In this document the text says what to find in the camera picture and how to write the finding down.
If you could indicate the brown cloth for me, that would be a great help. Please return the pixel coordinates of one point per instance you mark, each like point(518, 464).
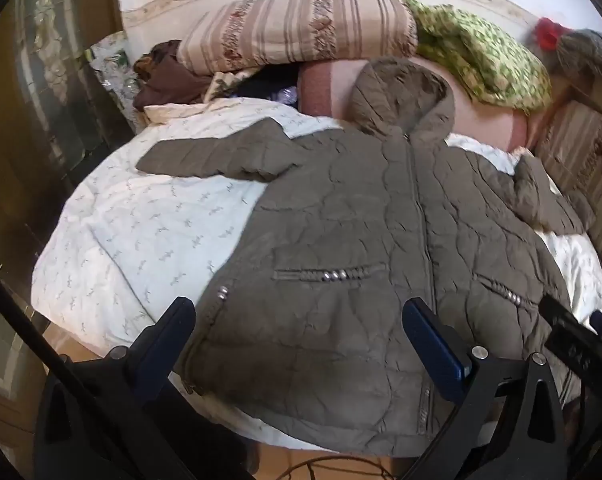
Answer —
point(168, 80)

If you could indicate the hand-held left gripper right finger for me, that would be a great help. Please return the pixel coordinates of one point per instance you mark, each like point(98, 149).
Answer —
point(433, 347)

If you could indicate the white printed duvet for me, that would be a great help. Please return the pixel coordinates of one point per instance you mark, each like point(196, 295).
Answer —
point(146, 220)

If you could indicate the olive quilted hooded jacket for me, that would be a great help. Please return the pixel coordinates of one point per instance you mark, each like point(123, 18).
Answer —
point(361, 220)

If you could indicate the pink blanket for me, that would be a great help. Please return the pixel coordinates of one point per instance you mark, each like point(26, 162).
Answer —
point(481, 115)

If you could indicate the striped sofa backrest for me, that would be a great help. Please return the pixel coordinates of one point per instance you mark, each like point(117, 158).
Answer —
point(581, 150)

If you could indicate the grey knit cloth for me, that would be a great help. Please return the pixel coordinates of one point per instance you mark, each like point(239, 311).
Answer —
point(586, 50)

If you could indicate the dark glass-door cabinet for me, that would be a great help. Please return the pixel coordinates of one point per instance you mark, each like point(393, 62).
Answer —
point(41, 100)

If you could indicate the green patterned blanket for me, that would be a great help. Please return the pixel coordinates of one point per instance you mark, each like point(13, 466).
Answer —
point(481, 50)

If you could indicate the beige striped cushion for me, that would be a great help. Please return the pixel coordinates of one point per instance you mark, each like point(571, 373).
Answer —
point(291, 25)

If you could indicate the floral plastic wrap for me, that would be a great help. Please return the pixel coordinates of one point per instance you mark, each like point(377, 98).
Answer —
point(111, 65)

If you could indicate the red cloth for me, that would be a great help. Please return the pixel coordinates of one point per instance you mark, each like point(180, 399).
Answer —
point(547, 32)

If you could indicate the cream leaf-print cloth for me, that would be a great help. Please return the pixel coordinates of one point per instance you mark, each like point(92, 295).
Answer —
point(226, 85)

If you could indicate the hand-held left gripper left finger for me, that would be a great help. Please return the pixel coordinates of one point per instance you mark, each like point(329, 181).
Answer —
point(165, 332)

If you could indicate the dark blue cloth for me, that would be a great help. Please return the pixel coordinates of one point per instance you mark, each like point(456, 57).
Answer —
point(271, 87)

